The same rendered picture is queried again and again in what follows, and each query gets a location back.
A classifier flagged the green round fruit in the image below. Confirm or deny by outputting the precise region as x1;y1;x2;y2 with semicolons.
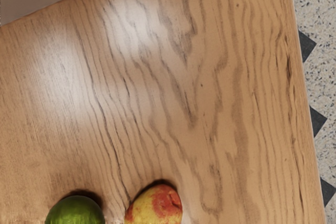
44;195;106;224

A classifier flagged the yellow red pear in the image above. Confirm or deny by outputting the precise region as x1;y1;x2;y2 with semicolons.
124;184;183;224

